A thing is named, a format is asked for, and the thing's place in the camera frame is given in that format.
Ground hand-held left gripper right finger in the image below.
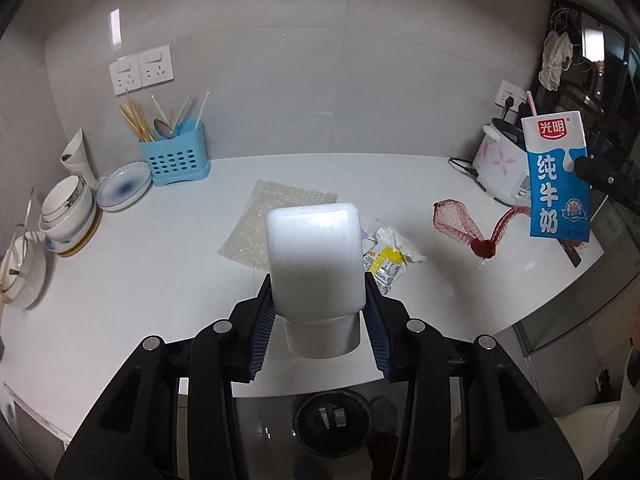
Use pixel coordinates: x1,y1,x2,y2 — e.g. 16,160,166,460
362,271,586,480

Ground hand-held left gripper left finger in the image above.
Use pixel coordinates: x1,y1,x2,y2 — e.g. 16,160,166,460
54,274,277,480

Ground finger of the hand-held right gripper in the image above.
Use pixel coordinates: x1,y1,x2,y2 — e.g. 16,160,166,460
572,154,640,206
559,239,583,268

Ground blue and white milk carton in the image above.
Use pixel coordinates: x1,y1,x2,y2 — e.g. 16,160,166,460
521,91,592,242

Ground yellow snack wrapper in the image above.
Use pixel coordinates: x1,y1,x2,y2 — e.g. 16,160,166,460
362,246,407,296

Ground white plastic bottle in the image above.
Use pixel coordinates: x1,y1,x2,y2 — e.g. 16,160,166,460
266,201,365,359

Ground snack wrappers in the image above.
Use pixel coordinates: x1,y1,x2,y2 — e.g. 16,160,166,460
361,217,428,264

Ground clear bubble wrap sheet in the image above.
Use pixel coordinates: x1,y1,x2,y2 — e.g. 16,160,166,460
217,180,338,273

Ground black mesh trash bin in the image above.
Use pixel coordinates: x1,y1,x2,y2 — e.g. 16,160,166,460
292,392,372,456

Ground red mesh net bag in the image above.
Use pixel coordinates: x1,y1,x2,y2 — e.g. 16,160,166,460
432,199,533,260

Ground grey slipper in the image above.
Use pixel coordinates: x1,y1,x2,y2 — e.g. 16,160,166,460
367,396,398,431

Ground black metal rack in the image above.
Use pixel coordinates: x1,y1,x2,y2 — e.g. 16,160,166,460
530,0,640,196

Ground white floral rice cooker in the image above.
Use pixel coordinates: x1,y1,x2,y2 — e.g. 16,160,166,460
472,119,531,207

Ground person's dark trousers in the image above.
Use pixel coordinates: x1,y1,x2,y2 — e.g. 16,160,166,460
369,427,401,480

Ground hanging beige cloth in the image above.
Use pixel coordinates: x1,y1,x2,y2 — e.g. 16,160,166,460
539,30,575,92

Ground white rounded object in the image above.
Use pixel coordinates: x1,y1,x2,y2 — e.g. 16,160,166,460
557,345,640,480

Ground blue plastic utensil holder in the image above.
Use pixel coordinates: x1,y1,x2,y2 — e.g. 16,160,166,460
139,119,211,187

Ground wooden coaster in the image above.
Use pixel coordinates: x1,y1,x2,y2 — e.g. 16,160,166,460
57,207,103,258

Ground blue patterned plate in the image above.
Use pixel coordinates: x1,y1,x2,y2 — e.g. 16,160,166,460
96,161,152,212

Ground white bowl with blue pattern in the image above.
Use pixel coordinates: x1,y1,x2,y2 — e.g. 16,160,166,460
42,210,97,253

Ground white ceramic bowl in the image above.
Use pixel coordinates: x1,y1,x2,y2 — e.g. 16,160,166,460
41,175,96,223

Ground white plate with dark rim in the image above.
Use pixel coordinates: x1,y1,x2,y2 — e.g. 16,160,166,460
0,232,47,309

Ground bundle of wooden chopsticks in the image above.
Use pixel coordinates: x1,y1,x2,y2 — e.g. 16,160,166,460
119,91,158,142

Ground white ceramic vase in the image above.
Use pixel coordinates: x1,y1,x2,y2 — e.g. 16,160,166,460
61,128,98,188

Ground white wall socket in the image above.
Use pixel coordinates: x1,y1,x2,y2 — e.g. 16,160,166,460
139,46,175,87
496,80,532,111
110,58,142,96

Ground black power cord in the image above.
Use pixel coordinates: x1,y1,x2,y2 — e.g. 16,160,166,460
448,157,481,178

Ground metal wire plate stand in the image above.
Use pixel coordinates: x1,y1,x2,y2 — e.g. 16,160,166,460
0,187,36,306

